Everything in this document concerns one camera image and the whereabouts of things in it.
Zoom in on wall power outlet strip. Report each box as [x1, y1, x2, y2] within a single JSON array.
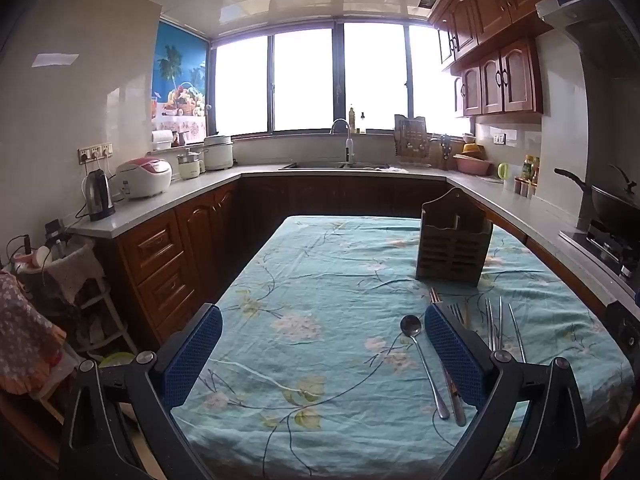
[[77, 143, 114, 164]]

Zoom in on steel range hood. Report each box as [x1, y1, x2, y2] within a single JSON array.
[[535, 0, 640, 82]]

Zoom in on pink plastic basin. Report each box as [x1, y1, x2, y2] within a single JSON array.
[[453, 154, 491, 176]]

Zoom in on green plastic basin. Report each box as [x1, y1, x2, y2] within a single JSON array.
[[98, 351, 136, 370]]

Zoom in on tropical fruit wall poster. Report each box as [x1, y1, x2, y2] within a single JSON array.
[[151, 35, 209, 144]]

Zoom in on steel kitchen sink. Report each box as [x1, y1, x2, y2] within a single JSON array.
[[279, 160, 392, 171]]

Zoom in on metal spoon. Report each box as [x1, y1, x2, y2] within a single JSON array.
[[400, 314, 451, 420]]

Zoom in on floral patterned cloth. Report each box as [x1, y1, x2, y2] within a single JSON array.
[[0, 269, 67, 397]]

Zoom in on black wok with lid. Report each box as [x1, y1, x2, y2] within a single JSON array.
[[553, 164, 640, 234]]

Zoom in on wooden base cabinets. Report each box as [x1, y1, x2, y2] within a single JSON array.
[[94, 174, 608, 348]]

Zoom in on wooden utensil holder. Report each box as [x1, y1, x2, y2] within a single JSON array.
[[415, 187, 495, 286]]

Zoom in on steel electric kettle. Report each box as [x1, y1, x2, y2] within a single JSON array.
[[82, 169, 116, 222]]

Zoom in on group of condiment bottles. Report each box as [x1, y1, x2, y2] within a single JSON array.
[[514, 154, 541, 199]]

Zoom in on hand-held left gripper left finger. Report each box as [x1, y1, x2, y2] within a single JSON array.
[[60, 302, 224, 480]]

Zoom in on small white electric pot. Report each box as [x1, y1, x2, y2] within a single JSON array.
[[177, 147, 206, 180]]

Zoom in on white stool with lace cloth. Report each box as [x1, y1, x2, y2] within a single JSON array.
[[44, 236, 137, 357]]

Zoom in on white and red rice cooker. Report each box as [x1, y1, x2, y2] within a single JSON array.
[[116, 157, 173, 200]]

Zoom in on person's right forearm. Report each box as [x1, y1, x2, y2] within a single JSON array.
[[600, 407, 640, 480]]

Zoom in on wooden wall cabinets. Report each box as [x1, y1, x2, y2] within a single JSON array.
[[429, 0, 590, 119]]

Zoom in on chrome sink faucet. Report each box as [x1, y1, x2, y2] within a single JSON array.
[[330, 119, 352, 164]]

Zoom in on gas stove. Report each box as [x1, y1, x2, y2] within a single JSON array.
[[559, 220, 640, 282]]

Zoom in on kitchen window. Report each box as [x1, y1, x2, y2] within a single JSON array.
[[209, 19, 475, 137]]

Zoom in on large white rice cooker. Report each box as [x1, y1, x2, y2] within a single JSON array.
[[202, 134, 235, 171]]

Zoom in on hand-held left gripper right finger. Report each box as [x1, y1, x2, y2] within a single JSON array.
[[424, 301, 588, 480]]

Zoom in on teal floral tablecloth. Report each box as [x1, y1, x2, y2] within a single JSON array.
[[170, 215, 636, 480]]

